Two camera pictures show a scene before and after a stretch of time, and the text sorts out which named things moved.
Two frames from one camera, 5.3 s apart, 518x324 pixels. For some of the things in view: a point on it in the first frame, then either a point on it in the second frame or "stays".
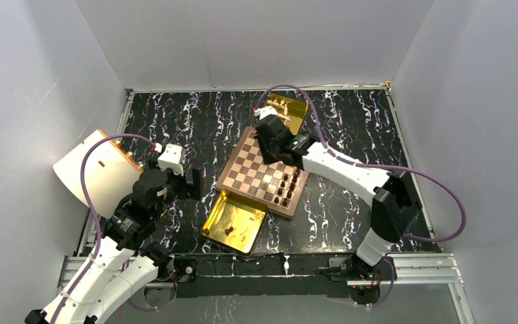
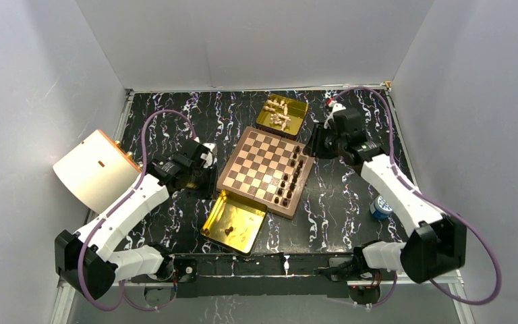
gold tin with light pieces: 292,112 stays
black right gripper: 266,158 to 313,147
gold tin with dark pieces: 235,223 stays
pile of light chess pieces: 281,104 stays
